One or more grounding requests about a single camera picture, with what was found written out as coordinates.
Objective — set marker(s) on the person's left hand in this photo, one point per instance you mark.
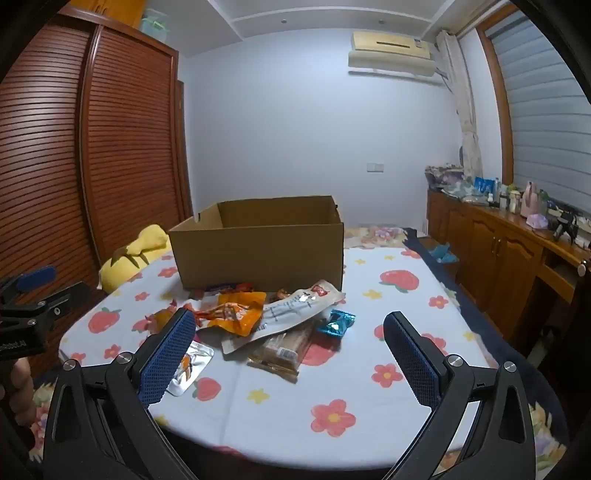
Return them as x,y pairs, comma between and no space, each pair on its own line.
18,383

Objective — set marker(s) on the floral beige curtain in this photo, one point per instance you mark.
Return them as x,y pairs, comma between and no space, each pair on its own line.
464,101

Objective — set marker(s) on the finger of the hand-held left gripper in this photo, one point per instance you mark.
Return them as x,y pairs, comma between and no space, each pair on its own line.
37,276
64,297

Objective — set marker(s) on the clear sandwich cake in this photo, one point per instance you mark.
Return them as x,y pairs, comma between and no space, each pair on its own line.
281,350

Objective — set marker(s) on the floral bedspread dark blue border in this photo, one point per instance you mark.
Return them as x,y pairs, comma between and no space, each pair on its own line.
498,350

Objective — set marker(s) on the wooden window frame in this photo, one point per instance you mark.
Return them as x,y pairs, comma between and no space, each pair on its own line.
496,92

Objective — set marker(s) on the grey window blind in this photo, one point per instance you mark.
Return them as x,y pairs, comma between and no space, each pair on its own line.
540,115

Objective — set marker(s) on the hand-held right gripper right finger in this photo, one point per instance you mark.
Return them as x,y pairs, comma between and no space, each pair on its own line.
411,360

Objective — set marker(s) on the blue packet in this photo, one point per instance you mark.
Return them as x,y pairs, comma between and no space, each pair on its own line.
484,185

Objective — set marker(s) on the purple object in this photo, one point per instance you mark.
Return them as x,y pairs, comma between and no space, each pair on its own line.
539,221

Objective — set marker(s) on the brown candy wrapper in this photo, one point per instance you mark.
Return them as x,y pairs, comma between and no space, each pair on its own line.
159,319

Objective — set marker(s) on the wooden sideboard cabinet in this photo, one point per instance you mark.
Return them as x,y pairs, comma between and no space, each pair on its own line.
498,249

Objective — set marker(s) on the yellow plush toy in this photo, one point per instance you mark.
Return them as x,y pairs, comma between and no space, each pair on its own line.
134,254

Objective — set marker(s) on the teal cloth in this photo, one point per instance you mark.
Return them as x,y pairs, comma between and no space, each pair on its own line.
443,254

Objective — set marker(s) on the white wall socket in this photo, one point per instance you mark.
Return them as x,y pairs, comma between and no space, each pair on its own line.
375,167

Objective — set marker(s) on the pink bottle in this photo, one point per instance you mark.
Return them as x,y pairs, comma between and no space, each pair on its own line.
529,201

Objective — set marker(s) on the long white snack packet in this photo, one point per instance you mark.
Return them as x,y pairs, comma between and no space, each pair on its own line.
295,309

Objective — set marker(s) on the green storage box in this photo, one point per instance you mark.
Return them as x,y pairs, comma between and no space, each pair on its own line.
154,25

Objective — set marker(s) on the pile of floral cloth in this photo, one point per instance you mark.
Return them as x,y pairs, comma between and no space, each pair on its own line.
445,177

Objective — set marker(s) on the small black tripod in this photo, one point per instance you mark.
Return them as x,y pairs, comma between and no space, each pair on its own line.
565,224

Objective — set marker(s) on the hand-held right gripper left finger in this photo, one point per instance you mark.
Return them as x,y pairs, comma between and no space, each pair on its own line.
168,355

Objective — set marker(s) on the orange snack packet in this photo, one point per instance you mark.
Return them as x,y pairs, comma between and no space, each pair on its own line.
235,314

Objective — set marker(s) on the brown cardboard box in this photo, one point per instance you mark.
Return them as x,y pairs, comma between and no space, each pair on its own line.
258,254

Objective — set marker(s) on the brown wooden door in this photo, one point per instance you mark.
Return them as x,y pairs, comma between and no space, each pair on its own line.
184,147

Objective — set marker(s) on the navy snack packet food photo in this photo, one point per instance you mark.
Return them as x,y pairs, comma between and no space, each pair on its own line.
226,288

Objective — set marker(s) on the silver packet orange print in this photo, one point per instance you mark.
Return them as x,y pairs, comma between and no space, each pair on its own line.
196,362

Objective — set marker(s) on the group of small bottles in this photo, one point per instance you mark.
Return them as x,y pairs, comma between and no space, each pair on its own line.
508,198

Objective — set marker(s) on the teal candy wrapper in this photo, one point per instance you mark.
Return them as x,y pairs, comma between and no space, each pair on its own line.
336,324

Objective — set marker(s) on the brown slatted wooden wardrobe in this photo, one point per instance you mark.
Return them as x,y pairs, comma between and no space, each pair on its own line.
115,138

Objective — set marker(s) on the beige air conditioner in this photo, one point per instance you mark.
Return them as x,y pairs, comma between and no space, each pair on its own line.
392,50

